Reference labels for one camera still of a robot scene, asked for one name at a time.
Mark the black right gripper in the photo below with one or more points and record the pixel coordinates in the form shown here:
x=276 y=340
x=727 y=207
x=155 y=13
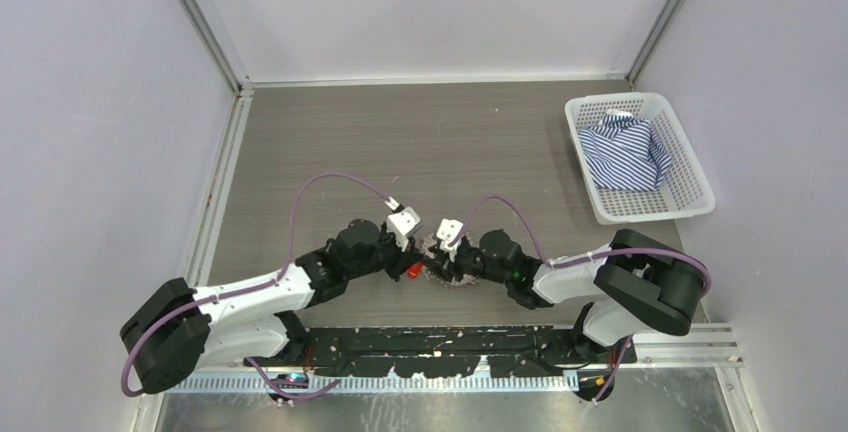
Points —
x=457 y=271

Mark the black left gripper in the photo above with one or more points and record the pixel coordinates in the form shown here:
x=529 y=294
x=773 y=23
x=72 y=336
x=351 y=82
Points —
x=402 y=260

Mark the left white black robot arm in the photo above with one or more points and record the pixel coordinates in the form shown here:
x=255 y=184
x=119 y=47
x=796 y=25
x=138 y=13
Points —
x=180 y=328

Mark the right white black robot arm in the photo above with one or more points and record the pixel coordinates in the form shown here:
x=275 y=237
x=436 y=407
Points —
x=632 y=283

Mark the red key tag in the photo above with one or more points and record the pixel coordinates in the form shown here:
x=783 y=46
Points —
x=414 y=270

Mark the blue striped shirt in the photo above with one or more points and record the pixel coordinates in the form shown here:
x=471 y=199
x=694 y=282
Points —
x=624 y=153

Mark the white plastic basket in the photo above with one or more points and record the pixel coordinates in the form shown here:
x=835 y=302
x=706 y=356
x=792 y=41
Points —
x=684 y=193

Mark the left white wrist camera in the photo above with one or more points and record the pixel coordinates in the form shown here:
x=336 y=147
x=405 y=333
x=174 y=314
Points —
x=402 y=222

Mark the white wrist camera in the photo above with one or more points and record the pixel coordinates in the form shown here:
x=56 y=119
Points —
x=402 y=222
x=449 y=233

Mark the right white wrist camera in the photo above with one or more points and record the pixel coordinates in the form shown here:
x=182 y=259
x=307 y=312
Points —
x=449 y=233

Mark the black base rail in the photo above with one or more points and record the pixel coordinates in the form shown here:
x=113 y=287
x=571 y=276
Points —
x=441 y=352

